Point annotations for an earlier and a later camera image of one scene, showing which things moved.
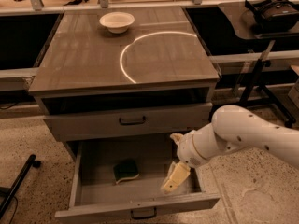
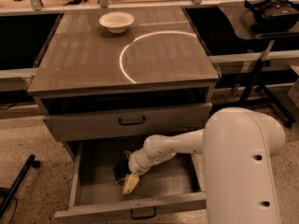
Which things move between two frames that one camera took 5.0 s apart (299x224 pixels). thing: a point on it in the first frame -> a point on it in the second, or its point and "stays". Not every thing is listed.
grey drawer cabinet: [120, 71] stays
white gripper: [187, 148] -> [135, 164]
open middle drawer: [117, 179] stays
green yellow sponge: [125, 170] stays
